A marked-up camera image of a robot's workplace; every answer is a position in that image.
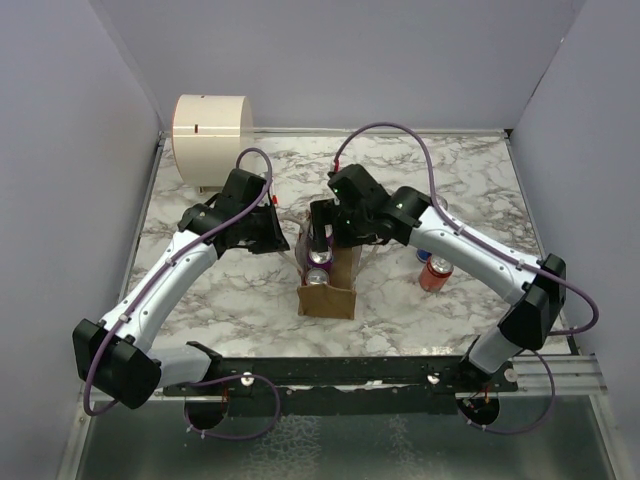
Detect purple cable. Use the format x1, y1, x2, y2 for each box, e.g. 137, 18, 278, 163
82, 148, 274, 416
332, 122, 600, 334

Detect cream cylindrical container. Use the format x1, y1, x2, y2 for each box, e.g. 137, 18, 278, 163
171, 94, 254, 191

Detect purple soda can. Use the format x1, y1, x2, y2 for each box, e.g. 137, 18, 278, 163
307, 249, 334, 273
308, 223, 334, 246

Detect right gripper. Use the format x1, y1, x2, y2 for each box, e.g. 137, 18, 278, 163
310, 199, 374, 253

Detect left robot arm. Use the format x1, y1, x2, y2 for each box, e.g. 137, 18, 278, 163
72, 168, 288, 409

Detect black and gold can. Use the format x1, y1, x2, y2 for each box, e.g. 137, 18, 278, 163
436, 195, 448, 210

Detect blue and silver energy can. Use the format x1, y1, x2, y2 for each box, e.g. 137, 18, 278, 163
416, 249, 431, 263

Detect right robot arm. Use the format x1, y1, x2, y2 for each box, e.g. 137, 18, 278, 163
310, 164, 566, 391

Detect red soda can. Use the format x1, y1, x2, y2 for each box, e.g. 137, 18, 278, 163
418, 255, 454, 293

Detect silver top can front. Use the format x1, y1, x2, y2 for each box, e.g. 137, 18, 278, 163
304, 268, 330, 286

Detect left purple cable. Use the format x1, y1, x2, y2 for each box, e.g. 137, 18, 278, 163
82, 148, 274, 416

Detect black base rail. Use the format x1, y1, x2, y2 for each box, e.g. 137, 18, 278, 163
163, 352, 517, 418

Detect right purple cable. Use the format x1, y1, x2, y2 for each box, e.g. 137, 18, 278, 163
332, 122, 600, 334

